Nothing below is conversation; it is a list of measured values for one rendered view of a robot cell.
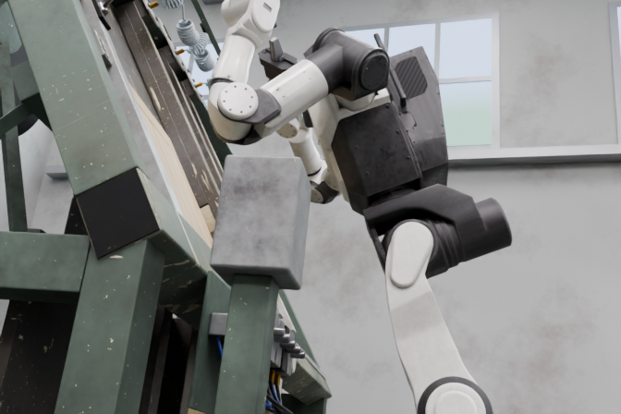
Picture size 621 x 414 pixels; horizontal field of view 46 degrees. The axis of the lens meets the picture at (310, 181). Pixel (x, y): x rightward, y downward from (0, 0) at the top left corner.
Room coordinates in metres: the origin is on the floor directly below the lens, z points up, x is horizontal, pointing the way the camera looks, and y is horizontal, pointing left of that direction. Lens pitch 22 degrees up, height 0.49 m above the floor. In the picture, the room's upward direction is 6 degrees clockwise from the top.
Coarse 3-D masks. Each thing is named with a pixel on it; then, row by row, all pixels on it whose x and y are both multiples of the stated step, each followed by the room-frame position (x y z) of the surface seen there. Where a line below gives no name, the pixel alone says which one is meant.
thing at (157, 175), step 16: (80, 0) 1.36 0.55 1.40; (96, 16) 1.35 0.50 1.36; (112, 48) 1.36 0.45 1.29; (112, 64) 1.34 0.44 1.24; (112, 80) 1.34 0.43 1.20; (128, 96) 1.33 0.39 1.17; (128, 112) 1.33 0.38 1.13; (144, 128) 1.33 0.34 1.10; (144, 144) 1.32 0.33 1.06; (144, 160) 1.32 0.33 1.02; (160, 160) 1.36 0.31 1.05; (160, 176) 1.31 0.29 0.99; (176, 208) 1.30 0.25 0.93
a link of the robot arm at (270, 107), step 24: (288, 72) 1.28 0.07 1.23; (312, 72) 1.27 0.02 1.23; (240, 96) 1.23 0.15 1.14; (264, 96) 1.25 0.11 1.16; (288, 96) 1.27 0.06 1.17; (312, 96) 1.29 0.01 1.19; (240, 120) 1.24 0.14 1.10; (264, 120) 1.26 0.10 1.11; (288, 120) 1.31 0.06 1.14; (240, 144) 1.36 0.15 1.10
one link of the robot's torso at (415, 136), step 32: (416, 64) 1.42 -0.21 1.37; (384, 96) 1.39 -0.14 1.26; (416, 96) 1.42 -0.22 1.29; (320, 128) 1.45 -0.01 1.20; (352, 128) 1.42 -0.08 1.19; (384, 128) 1.42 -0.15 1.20; (416, 128) 1.42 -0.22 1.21; (352, 160) 1.44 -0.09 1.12; (384, 160) 1.43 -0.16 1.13; (416, 160) 1.42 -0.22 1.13; (352, 192) 1.48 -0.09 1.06; (384, 192) 1.48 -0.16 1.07
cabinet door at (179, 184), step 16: (144, 112) 1.59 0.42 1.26; (160, 128) 1.73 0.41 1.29; (160, 144) 1.63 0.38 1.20; (176, 160) 1.77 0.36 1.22; (176, 176) 1.67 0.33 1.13; (176, 192) 1.56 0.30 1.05; (192, 192) 1.82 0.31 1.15; (192, 208) 1.71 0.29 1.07; (192, 224) 1.60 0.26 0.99; (208, 240) 1.74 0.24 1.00
